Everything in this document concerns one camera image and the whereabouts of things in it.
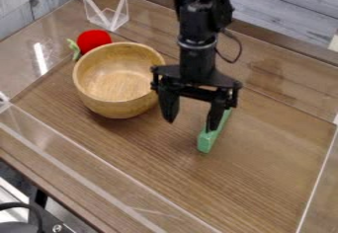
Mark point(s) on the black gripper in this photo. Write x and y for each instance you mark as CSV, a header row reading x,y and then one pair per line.
x,y
196,79

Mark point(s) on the green rectangular block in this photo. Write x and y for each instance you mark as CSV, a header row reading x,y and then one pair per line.
x,y
208,137

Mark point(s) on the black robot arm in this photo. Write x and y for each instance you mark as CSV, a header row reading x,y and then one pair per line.
x,y
204,19

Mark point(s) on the brown wooden bowl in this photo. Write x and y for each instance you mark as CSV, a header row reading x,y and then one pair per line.
x,y
113,78

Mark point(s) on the red plush apple toy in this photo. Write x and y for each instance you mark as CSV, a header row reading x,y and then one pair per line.
x,y
89,40

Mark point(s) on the clear acrylic table barrier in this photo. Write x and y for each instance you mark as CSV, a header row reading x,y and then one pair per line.
x,y
111,201

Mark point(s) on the black metal table leg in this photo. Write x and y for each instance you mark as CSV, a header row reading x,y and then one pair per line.
x,y
41,198

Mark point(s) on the clear acrylic corner bracket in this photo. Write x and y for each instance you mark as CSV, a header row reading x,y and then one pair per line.
x,y
107,18

